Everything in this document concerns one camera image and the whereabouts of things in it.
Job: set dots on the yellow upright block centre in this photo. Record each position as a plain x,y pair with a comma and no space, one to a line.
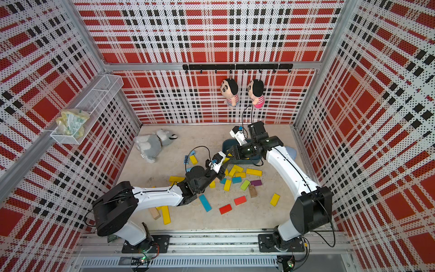
227,185

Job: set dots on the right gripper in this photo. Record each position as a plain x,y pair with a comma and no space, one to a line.
238,153

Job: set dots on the blue-shirt hanging plush doll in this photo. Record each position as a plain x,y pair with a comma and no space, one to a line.
229,89

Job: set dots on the yellow block far right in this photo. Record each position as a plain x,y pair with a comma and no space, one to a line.
275,199

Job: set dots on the yellow bar block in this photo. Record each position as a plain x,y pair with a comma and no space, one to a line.
193,159

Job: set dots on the large yellow block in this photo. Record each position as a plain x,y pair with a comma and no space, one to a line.
176,179

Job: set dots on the red block left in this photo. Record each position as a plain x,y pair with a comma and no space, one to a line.
225,209

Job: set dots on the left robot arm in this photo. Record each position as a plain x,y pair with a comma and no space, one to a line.
113,211

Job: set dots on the pink-shirt hanging plush doll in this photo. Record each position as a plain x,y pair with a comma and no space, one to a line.
256,91

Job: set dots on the long teal block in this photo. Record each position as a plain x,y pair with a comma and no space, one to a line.
205,203

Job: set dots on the dark teal plastic bin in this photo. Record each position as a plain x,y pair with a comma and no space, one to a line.
226,146

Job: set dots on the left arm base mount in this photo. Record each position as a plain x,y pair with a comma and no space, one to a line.
158,244

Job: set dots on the grey plush husky toy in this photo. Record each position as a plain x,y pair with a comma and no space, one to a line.
151,145

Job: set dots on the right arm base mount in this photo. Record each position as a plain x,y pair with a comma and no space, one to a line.
272,243

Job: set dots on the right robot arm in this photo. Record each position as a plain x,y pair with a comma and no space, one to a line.
313,204

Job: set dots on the blue striped block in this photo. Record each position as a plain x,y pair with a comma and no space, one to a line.
186,160

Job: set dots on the black hook rail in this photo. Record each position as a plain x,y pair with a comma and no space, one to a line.
239,66

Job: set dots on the white wire wall basket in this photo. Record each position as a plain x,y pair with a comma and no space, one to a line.
94,102

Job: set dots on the red block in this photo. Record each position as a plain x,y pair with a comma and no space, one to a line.
240,200
225,209

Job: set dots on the light green block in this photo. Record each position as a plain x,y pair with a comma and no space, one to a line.
245,185

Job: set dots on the brown wooden block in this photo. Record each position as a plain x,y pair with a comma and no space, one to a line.
252,191

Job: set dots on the purple block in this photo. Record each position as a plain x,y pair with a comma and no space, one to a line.
256,183

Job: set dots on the red block right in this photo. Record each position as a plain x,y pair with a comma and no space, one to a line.
240,200

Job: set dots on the light blue alarm clock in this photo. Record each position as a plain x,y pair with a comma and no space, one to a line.
291,152

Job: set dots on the yellow-green packet in basket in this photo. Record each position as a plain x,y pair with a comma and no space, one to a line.
71,122

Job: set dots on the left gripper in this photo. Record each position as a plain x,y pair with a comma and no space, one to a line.
221,174

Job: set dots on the natural wood block near-left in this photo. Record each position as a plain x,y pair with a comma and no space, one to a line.
154,213

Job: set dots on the long yellow block near-left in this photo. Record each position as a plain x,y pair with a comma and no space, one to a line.
166,215

